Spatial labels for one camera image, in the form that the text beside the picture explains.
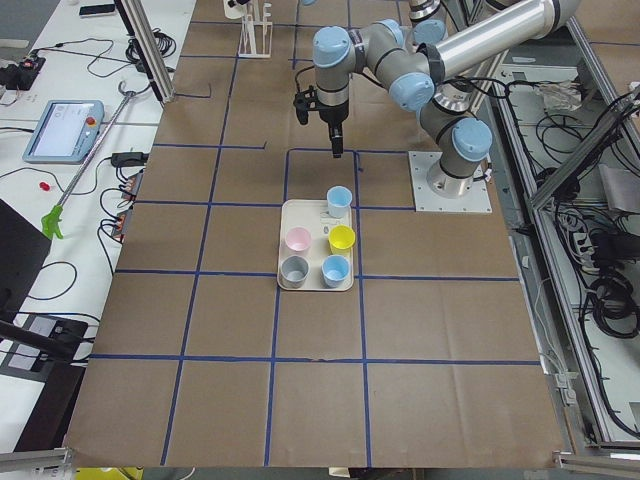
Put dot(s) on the light blue cup tray front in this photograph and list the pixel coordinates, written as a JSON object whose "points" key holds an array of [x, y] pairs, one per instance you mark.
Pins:
{"points": [[335, 270]]}

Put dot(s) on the yellow cup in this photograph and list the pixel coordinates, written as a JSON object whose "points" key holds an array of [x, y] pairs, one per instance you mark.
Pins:
{"points": [[341, 239]]}

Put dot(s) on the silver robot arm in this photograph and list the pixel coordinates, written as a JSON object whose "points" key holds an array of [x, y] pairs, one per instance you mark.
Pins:
{"points": [[411, 79]]}

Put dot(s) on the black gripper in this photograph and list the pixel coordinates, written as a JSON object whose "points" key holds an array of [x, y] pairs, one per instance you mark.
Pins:
{"points": [[332, 116]]}

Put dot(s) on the pink cup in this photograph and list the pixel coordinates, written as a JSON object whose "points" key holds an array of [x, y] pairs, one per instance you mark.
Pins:
{"points": [[298, 240]]}

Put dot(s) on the grey cup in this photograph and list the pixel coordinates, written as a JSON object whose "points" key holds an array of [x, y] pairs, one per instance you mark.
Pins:
{"points": [[293, 272]]}

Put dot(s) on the silver reacher grabber tool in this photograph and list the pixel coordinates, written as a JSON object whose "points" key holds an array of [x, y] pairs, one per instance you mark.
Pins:
{"points": [[50, 221]]}

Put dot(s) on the aluminium frame post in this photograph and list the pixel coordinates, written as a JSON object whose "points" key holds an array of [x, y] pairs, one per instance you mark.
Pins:
{"points": [[140, 32]]}

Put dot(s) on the cream plastic tray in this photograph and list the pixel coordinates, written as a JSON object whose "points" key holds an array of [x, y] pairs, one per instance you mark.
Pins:
{"points": [[313, 215]]}

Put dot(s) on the white wire cup rack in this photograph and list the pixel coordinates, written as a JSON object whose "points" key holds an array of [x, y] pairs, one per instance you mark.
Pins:
{"points": [[256, 26]]}

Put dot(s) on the light blue cup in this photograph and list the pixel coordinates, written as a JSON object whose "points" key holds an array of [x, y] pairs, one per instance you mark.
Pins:
{"points": [[339, 199]]}

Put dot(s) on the blue teach pendant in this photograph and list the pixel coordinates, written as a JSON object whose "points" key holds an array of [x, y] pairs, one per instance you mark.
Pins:
{"points": [[65, 132]]}

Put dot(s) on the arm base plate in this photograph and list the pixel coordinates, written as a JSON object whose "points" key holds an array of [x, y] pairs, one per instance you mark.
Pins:
{"points": [[436, 192]]}

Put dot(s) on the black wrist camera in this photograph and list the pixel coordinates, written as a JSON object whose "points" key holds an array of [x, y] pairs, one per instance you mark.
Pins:
{"points": [[305, 101]]}

